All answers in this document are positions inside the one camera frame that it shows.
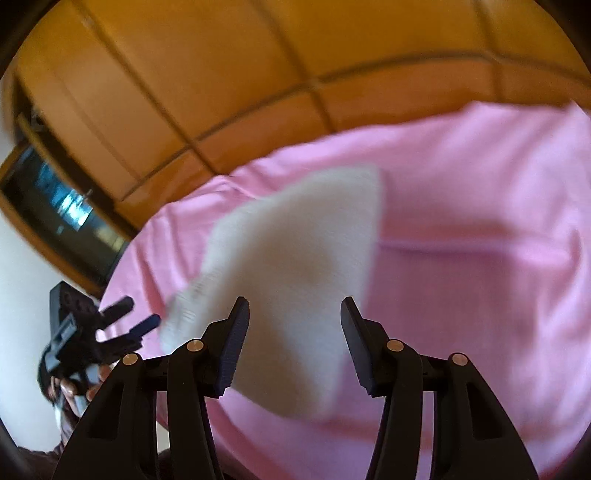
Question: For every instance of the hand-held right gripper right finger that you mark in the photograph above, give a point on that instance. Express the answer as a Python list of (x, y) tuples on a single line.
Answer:
[(356, 344)]

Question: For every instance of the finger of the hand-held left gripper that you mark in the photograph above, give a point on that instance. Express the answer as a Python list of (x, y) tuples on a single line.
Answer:
[(141, 325), (117, 308)]

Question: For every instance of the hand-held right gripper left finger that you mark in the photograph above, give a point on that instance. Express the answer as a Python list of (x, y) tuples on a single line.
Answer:
[(233, 346)]

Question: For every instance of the white knitted garment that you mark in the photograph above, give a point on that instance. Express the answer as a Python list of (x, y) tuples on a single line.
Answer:
[(295, 277)]

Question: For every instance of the person's left hand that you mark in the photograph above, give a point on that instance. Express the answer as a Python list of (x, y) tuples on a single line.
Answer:
[(71, 390)]

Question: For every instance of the wooden cabinet with glass door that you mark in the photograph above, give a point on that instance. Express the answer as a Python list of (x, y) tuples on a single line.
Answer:
[(60, 207)]

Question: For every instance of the pink bed sheet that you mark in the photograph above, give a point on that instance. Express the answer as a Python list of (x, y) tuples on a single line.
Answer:
[(485, 258)]

